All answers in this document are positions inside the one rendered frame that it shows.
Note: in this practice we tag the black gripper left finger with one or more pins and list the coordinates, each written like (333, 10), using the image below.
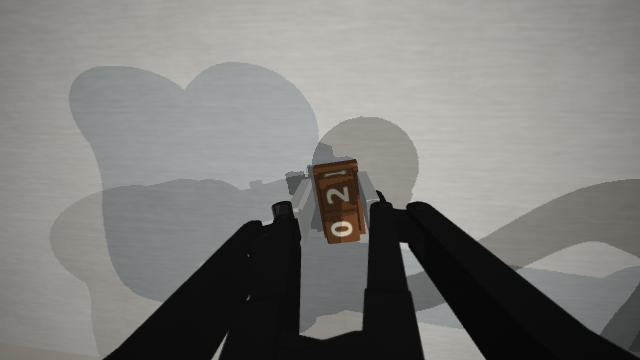
(192, 323)

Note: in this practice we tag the brown wooden tray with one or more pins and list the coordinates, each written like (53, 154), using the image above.
(352, 164)

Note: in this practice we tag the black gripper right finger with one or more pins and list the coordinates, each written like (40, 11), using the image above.
(505, 315)

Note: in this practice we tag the brown calendar cube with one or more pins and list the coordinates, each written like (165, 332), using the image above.
(341, 226)
(337, 191)

